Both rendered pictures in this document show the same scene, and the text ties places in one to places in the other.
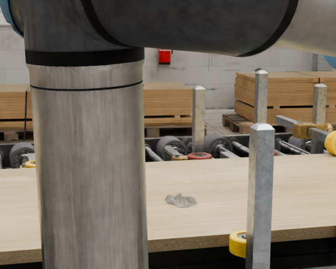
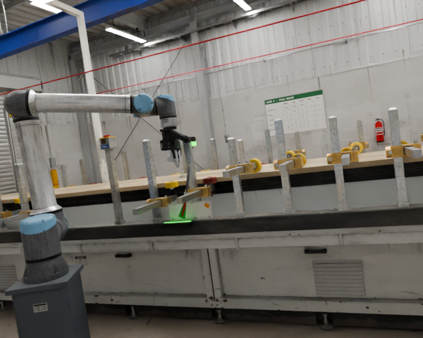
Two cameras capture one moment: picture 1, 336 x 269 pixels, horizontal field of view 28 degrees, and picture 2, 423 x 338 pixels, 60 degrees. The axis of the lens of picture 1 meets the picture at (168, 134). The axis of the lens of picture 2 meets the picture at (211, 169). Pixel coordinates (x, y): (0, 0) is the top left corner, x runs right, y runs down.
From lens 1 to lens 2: 171 cm
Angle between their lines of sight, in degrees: 37
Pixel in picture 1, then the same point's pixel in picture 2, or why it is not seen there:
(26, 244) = not seen: hidden behind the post
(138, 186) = (31, 145)
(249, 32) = (20, 110)
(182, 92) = not seen: hidden behind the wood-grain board
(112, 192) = (24, 147)
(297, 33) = (41, 108)
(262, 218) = (148, 170)
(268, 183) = (148, 158)
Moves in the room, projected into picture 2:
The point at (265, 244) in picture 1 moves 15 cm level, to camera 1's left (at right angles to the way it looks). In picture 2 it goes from (151, 178) to (133, 180)
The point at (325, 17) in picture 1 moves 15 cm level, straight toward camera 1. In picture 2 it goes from (48, 104) to (11, 104)
